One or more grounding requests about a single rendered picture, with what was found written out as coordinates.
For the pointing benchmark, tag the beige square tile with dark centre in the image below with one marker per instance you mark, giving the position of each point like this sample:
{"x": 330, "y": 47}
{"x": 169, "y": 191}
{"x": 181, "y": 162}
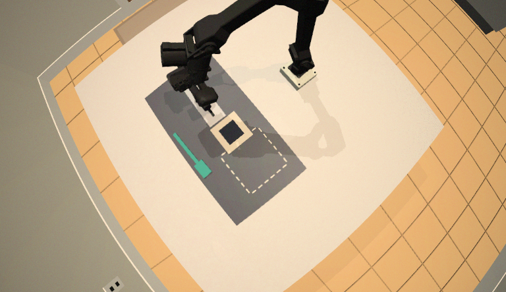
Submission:
{"x": 231, "y": 132}

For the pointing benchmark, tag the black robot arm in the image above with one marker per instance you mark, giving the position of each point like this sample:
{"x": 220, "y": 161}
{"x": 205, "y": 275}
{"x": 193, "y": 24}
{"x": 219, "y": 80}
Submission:
{"x": 212, "y": 32}

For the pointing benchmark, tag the green flat paddle shape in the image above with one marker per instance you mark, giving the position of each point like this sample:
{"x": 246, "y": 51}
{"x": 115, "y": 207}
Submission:
{"x": 201, "y": 166}

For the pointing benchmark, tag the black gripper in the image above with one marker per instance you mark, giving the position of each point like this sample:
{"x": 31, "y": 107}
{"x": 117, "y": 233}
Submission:
{"x": 205, "y": 94}

